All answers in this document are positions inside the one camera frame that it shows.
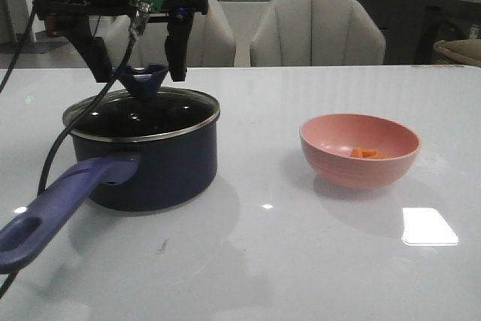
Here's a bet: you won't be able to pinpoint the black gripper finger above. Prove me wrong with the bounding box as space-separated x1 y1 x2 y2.
56 16 112 83
165 11 192 82

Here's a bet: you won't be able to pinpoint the right grey upholstered chair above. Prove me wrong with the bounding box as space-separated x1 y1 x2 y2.
250 0 386 67

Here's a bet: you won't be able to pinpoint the beige sofa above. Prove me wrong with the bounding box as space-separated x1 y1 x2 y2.
433 39 481 68

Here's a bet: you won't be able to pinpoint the dark washing machine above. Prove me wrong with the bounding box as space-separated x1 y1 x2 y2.
413 0 480 65

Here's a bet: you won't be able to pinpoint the black cable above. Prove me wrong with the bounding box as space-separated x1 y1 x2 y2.
0 0 147 299

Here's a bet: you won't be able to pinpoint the orange ham slices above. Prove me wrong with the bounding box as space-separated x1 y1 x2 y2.
349 147 388 159

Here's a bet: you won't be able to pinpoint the dark blue saucepan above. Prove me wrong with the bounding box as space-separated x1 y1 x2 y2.
0 87 221 274

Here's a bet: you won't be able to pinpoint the left grey upholstered chair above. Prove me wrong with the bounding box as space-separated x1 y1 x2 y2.
103 0 236 68

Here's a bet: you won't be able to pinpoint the pink bowl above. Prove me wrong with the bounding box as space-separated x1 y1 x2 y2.
299 114 421 189

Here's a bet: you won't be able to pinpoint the grey upholstered chair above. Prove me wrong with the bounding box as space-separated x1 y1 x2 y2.
103 0 236 68
250 0 386 67

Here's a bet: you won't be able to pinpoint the glass lid blue knob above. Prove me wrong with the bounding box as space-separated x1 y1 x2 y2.
62 63 221 144

